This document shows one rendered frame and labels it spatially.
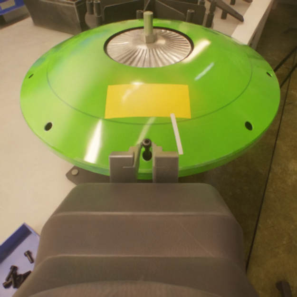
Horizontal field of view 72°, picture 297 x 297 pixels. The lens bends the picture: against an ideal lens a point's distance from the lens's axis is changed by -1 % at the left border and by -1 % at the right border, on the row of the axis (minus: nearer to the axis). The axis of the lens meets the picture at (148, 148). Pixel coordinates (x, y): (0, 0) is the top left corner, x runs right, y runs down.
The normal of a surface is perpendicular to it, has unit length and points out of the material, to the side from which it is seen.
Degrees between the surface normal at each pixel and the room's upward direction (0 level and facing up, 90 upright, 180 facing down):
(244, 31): 0
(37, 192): 0
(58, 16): 94
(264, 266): 0
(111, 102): 17
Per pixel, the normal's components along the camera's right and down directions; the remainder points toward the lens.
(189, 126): 0.10, -0.29
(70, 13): -0.47, 0.73
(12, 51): -0.01, -0.63
